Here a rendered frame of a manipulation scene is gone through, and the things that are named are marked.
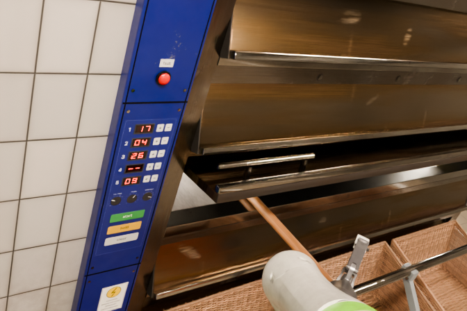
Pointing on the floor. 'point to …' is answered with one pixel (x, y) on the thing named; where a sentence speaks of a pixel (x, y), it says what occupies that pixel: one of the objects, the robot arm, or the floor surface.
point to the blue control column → (176, 23)
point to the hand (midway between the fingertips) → (351, 262)
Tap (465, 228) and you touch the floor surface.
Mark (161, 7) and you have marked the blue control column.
